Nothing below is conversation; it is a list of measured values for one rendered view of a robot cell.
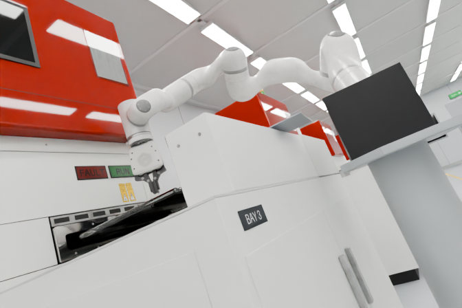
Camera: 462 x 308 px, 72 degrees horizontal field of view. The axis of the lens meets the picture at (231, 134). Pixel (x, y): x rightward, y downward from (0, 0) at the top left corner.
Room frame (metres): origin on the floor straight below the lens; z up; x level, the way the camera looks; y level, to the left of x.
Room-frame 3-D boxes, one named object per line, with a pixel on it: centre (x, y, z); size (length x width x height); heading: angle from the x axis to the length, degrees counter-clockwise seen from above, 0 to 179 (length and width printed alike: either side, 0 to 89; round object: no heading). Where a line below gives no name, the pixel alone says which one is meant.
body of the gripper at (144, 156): (1.03, 0.30, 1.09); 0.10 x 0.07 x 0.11; 97
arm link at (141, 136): (1.03, 0.30, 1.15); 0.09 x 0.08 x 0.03; 97
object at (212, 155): (0.76, -0.05, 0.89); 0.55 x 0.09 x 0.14; 155
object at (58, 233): (1.05, 0.45, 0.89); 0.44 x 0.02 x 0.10; 155
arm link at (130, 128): (1.02, 0.29, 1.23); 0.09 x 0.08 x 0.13; 37
